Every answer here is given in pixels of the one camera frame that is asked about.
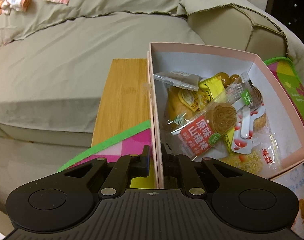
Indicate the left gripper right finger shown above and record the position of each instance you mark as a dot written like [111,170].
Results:
[179,173]

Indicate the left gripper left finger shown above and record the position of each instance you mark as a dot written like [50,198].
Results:
[123,171]

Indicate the hawthorn stick red packet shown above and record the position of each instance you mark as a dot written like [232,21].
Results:
[201,132]

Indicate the round bun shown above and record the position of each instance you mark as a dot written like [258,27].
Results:
[183,104]

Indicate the pink cardboard box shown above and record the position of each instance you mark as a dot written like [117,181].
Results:
[206,61]

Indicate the yellow snack bar packet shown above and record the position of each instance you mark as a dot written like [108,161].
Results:
[212,87]

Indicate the square biscuit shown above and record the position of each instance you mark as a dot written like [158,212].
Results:
[179,79]

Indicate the crumbly cake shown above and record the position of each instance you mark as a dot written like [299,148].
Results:
[263,161]

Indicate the brown pastries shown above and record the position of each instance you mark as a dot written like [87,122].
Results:
[226,79]

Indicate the brown spiral cookie pack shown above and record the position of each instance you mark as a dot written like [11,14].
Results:
[255,97]

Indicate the brown ddung cookie packet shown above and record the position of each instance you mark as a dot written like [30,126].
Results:
[248,123]

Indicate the wooden table board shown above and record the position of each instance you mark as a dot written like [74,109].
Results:
[124,107]

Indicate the beige sofa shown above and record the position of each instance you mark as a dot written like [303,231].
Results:
[52,81]

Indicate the beige throw blanket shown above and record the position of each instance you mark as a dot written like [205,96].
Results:
[17,25]

